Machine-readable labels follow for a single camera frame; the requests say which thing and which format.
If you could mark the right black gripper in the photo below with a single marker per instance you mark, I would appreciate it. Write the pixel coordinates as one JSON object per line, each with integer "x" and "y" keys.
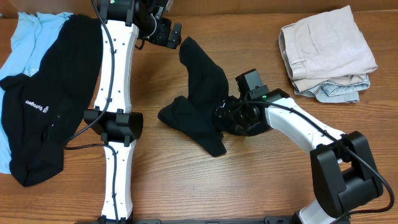
{"x": 228, "y": 108}

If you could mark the light blue t-shirt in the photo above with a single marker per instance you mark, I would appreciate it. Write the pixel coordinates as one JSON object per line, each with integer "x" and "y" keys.
{"x": 32, "y": 38}

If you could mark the folded light blue jeans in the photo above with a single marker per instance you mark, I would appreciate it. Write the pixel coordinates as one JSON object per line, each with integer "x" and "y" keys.
{"x": 343, "y": 89}

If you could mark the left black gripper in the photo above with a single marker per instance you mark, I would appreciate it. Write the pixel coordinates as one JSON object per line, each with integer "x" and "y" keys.
{"x": 171, "y": 38}

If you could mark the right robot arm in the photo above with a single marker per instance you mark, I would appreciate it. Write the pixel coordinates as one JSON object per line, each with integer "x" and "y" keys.
{"x": 344, "y": 173}

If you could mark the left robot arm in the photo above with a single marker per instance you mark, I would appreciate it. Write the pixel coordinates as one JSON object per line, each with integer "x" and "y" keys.
{"x": 123, "y": 23}

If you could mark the folded beige shorts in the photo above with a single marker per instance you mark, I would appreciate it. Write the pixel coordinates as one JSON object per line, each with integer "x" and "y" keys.
{"x": 325, "y": 47}

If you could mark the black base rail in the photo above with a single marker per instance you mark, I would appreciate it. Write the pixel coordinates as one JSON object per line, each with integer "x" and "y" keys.
{"x": 211, "y": 221}

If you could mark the black t-shirt with logo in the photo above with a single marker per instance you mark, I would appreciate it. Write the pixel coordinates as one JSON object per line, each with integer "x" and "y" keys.
{"x": 42, "y": 112}

